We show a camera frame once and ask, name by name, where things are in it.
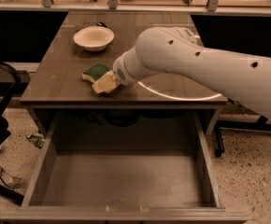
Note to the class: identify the dark rxbar chocolate wrapper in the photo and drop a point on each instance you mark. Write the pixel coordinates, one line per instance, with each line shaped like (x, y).
(99, 24)

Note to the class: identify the black stand with wheels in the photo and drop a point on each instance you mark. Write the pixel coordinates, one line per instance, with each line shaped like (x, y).
(260, 125)

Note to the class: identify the open grey drawer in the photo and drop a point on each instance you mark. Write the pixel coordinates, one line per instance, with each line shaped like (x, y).
(157, 171)

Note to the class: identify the white ceramic bowl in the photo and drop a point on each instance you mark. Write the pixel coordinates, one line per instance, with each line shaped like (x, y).
(94, 38)

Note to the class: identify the green and yellow sponge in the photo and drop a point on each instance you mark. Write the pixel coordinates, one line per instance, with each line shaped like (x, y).
(96, 71)

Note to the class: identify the clear plastic bottle on floor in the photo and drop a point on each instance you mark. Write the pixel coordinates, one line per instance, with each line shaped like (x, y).
(8, 180)

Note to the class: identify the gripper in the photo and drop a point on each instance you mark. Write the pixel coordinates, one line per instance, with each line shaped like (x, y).
(121, 71)

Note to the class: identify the green wrapper on floor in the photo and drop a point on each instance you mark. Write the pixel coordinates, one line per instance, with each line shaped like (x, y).
(37, 139)

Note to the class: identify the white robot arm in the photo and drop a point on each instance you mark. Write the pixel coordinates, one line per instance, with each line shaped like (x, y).
(241, 77)

